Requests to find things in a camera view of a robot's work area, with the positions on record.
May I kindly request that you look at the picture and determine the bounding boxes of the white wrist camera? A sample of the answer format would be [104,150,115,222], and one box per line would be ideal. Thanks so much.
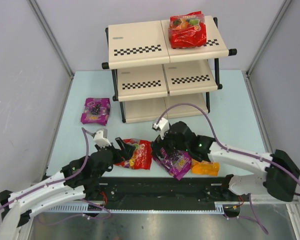
[152,117,170,140]
[93,128,112,148]

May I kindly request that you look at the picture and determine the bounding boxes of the orange candy bag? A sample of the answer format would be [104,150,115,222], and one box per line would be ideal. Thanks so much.
[191,159,220,177]

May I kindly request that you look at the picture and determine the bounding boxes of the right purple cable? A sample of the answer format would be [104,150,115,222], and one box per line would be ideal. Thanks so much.
[159,102,300,198]

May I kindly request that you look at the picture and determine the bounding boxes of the aluminium rail frame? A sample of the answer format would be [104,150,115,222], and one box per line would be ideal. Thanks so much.
[25,182,300,213]

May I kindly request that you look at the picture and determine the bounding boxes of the purple cable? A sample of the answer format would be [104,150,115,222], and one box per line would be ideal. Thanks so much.
[159,102,300,198]
[0,127,112,231]

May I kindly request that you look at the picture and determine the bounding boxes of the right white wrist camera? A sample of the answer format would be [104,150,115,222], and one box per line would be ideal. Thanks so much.
[152,117,170,140]

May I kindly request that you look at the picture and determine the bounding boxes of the purple grape candy bag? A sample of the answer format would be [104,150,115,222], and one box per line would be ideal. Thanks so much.
[152,148,192,181]
[80,97,111,126]

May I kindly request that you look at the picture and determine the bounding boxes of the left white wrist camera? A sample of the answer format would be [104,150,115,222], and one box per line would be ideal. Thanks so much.
[93,128,112,148]

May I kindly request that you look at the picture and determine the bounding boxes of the red fruit candy bag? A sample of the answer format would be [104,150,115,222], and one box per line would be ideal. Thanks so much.
[168,11,208,49]
[115,138,152,170]

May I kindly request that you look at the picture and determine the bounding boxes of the beige three-tier shelf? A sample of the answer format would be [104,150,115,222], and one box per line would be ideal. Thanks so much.
[101,15,237,124]

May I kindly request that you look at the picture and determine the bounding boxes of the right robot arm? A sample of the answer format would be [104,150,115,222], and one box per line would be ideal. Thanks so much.
[151,118,300,202]

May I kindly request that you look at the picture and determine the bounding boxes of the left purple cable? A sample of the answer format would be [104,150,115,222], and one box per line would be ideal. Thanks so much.
[0,127,112,231]

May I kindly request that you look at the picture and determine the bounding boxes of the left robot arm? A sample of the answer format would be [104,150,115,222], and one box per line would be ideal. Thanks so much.
[0,137,135,240]

